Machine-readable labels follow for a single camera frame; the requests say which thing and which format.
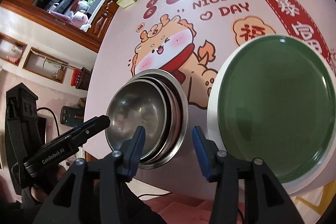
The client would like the white paper plate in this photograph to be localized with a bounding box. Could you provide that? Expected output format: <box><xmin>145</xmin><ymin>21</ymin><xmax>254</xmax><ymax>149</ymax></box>
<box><xmin>206</xmin><ymin>34</ymin><xmax>336</xmax><ymax>198</ymax></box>

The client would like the green plate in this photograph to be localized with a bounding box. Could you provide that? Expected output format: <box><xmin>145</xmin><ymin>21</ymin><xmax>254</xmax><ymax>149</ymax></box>
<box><xmin>217</xmin><ymin>36</ymin><xmax>336</xmax><ymax>184</ymax></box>

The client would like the small stainless steel bowl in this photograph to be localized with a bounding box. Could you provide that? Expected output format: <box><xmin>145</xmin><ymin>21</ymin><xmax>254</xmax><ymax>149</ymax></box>
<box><xmin>105</xmin><ymin>79</ymin><xmax>171</xmax><ymax>159</ymax></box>

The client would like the large stainless steel bowl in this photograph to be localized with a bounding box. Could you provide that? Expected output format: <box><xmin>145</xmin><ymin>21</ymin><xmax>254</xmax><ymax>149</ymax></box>
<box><xmin>128</xmin><ymin>69</ymin><xmax>189</xmax><ymax>169</ymax></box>

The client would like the pink steel bowl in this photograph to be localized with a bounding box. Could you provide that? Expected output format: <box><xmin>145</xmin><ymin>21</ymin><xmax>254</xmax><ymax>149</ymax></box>
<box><xmin>141</xmin><ymin>76</ymin><xmax>181</xmax><ymax>165</ymax></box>

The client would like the person's left hand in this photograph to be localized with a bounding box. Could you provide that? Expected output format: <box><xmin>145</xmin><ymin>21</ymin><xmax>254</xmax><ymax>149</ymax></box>
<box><xmin>30</xmin><ymin>165</ymin><xmax>67</xmax><ymax>203</ymax></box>

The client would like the black phone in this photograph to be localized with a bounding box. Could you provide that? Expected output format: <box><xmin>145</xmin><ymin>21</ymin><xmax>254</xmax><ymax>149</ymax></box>
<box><xmin>60</xmin><ymin>106</ymin><xmax>84</xmax><ymax>127</ymax></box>

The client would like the pink plush toy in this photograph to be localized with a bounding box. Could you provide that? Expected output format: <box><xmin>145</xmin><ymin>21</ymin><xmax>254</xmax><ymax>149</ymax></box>
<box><xmin>71</xmin><ymin>0</ymin><xmax>91</xmax><ymax>32</ymax></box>

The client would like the cartoon printed table mat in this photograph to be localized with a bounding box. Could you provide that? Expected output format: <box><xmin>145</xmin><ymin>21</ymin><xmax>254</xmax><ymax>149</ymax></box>
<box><xmin>126</xmin><ymin>0</ymin><xmax>336</xmax><ymax>110</ymax></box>

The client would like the black cable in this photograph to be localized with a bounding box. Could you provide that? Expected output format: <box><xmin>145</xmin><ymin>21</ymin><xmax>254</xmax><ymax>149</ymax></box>
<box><xmin>36</xmin><ymin>107</ymin><xmax>62</xmax><ymax>136</ymax></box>

